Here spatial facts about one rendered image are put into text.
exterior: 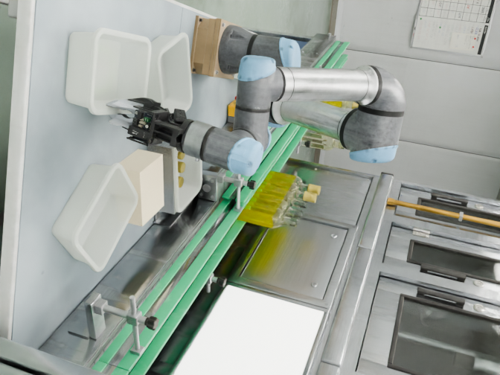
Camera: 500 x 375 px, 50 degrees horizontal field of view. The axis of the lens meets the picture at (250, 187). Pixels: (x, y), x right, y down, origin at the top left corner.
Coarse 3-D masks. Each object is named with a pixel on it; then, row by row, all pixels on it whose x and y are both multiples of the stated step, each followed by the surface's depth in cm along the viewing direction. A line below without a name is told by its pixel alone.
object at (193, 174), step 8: (176, 152) 149; (176, 160) 150; (184, 160) 168; (192, 160) 167; (200, 160) 167; (176, 168) 151; (192, 168) 169; (200, 168) 168; (176, 176) 152; (184, 176) 171; (192, 176) 170; (200, 176) 170; (176, 184) 153; (184, 184) 172; (192, 184) 171; (200, 184) 171; (176, 192) 155; (184, 192) 168; (192, 192) 168; (176, 200) 156; (184, 200) 164; (176, 208) 158; (184, 208) 162
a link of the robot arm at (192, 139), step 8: (192, 128) 108; (200, 128) 108; (208, 128) 108; (184, 136) 108; (192, 136) 107; (200, 136) 107; (184, 144) 108; (192, 144) 107; (200, 144) 107; (184, 152) 110; (192, 152) 108
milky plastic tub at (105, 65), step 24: (72, 48) 108; (96, 48) 105; (120, 48) 126; (144, 48) 125; (72, 72) 109; (96, 72) 119; (120, 72) 127; (144, 72) 126; (72, 96) 110; (96, 96) 120; (120, 96) 128; (144, 96) 127
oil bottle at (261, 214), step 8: (248, 208) 180; (256, 208) 180; (264, 208) 180; (272, 208) 180; (280, 208) 181; (240, 216) 182; (248, 216) 181; (256, 216) 179; (264, 216) 178; (272, 216) 177; (280, 216) 178; (256, 224) 181; (264, 224) 180; (272, 224) 179; (280, 224) 179
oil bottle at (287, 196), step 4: (260, 188) 191; (264, 188) 191; (268, 188) 191; (272, 188) 191; (276, 188) 191; (256, 192) 189; (260, 192) 189; (264, 192) 189; (268, 192) 189; (272, 192) 189; (276, 192) 189; (280, 192) 189; (284, 192) 189; (288, 192) 189; (272, 196) 188; (276, 196) 187; (280, 196) 187; (284, 196) 187; (288, 196) 187; (292, 196) 188; (288, 200) 187; (292, 200) 188
